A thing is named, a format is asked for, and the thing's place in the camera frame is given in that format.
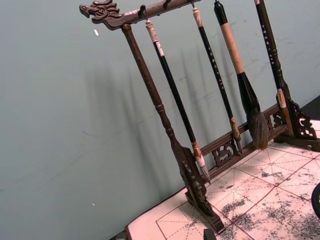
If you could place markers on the black brush with pale ferrule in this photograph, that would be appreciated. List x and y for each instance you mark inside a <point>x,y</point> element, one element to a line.
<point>268,40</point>

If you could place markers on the white gridded ink-stained mat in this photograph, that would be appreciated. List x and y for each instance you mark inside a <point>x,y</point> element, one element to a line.
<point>260,195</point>

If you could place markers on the round black dish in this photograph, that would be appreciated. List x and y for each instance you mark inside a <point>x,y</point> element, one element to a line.
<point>316,200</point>

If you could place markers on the thin black brush with lettering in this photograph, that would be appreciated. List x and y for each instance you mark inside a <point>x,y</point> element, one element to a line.
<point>215,62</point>

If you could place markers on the black brush with white cap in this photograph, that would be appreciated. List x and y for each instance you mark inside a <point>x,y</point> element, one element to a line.
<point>172,82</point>

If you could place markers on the dark carved wooden brush rack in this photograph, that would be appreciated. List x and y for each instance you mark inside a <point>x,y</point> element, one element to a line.
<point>143,68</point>

